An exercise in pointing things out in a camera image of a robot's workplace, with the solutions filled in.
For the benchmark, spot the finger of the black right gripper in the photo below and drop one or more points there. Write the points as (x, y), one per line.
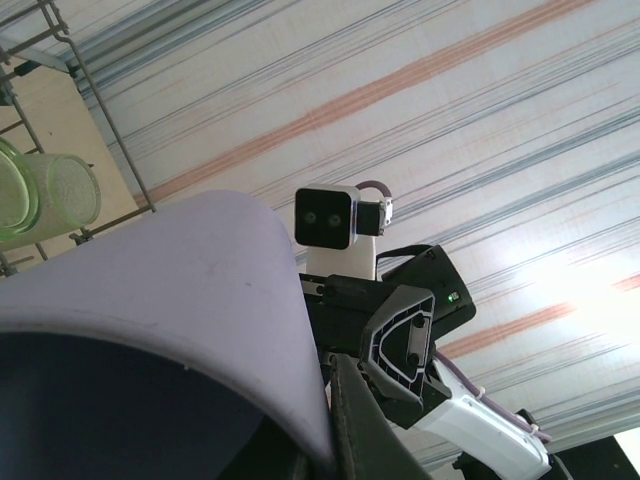
(384, 311)

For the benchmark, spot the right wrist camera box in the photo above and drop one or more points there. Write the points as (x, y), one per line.
(322, 217)

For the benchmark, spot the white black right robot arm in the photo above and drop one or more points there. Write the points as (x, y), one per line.
(475, 420)

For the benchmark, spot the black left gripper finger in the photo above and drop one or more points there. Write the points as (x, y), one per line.
(360, 440)

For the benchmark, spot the lilac plastic cup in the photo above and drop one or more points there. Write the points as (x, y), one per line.
(150, 270)

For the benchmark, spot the pale frosted glass cup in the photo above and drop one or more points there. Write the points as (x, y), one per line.
(65, 195)

